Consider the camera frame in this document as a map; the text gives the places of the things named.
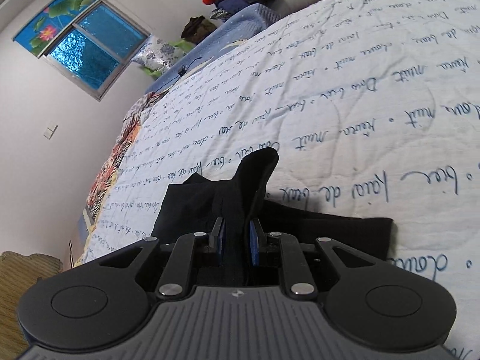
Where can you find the white wall switch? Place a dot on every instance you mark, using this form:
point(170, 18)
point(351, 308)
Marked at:
point(50, 130)

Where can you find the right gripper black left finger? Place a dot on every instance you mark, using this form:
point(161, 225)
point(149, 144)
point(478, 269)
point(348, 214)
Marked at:
point(176, 276)

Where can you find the white quilt with blue script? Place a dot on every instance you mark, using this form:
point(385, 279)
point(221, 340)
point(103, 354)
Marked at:
point(373, 107)

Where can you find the lotus flower window picture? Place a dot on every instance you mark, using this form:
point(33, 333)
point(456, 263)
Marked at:
point(43, 28)

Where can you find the floral white pillow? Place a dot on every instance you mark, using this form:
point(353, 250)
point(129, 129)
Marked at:
point(157, 56)

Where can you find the blue glass window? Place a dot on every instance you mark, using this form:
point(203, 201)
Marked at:
point(95, 49)

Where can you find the black pants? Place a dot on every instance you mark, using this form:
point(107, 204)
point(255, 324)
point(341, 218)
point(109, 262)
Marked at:
point(196, 204)

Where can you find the dark olive bag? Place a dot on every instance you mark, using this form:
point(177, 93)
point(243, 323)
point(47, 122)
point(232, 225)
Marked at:
point(198, 29)

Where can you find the colourful patterned bed sheet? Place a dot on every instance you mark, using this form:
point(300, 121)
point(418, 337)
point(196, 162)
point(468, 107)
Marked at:
point(107, 175)

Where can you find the light blue blanket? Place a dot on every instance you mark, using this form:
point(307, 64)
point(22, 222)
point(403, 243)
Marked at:
point(242, 26)

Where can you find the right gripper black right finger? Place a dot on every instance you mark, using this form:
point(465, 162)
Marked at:
point(282, 252)

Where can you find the woven straw mat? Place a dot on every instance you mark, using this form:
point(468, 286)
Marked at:
point(18, 274)

